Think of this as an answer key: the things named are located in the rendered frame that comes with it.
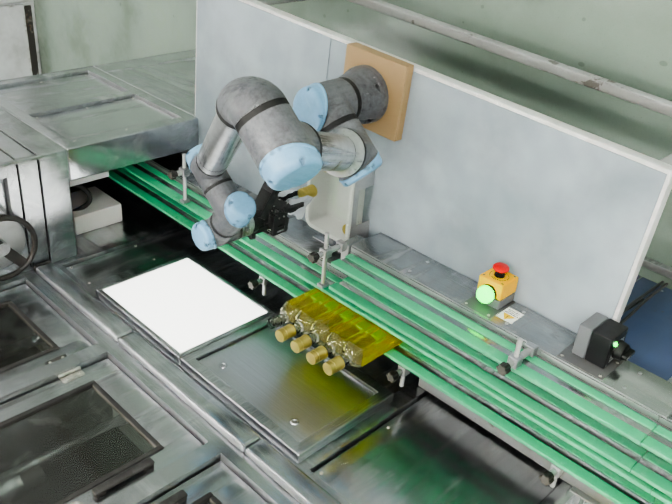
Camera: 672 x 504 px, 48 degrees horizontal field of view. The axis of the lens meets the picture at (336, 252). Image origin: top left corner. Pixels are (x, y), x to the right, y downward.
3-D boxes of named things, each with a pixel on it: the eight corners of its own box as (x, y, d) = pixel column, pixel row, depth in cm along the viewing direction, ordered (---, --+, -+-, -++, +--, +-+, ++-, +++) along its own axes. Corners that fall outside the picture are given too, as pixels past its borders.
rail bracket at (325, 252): (336, 275, 213) (304, 290, 205) (341, 223, 205) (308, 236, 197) (344, 280, 212) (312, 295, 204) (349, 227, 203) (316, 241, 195)
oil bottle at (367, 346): (393, 330, 204) (337, 362, 191) (395, 313, 202) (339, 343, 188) (409, 339, 201) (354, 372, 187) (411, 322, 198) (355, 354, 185)
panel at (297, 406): (188, 261, 250) (95, 296, 229) (188, 253, 249) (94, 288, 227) (393, 401, 198) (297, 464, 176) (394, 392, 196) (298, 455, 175)
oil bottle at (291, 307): (332, 294, 218) (276, 321, 205) (333, 278, 215) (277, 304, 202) (346, 303, 215) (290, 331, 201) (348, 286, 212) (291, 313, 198)
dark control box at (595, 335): (589, 338, 177) (570, 352, 171) (597, 310, 173) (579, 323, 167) (621, 355, 172) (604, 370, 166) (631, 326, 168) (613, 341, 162)
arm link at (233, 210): (215, 182, 175) (197, 202, 184) (239, 223, 174) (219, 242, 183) (241, 173, 180) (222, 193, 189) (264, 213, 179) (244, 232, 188)
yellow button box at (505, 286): (491, 288, 193) (474, 298, 188) (496, 262, 189) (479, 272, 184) (514, 300, 189) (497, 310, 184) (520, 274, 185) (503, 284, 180)
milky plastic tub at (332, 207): (325, 215, 229) (304, 224, 224) (330, 146, 218) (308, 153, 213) (367, 238, 219) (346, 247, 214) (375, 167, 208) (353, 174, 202)
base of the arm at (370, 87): (350, 55, 197) (324, 61, 191) (394, 78, 190) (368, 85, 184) (340, 107, 206) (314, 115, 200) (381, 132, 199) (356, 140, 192)
